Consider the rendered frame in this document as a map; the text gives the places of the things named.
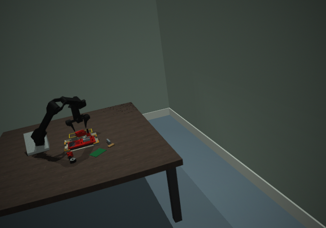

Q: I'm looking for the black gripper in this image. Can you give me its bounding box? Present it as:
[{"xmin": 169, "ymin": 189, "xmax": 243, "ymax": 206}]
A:
[{"xmin": 66, "ymin": 111, "xmax": 90, "ymax": 131}]

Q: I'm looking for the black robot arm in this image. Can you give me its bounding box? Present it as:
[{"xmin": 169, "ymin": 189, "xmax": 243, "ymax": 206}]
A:
[{"xmin": 31, "ymin": 96, "xmax": 86, "ymax": 146}]

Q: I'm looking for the green flat plate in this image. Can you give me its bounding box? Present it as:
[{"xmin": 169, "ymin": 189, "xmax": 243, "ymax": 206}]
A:
[{"xmin": 90, "ymin": 148, "xmax": 106, "ymax": 157}]

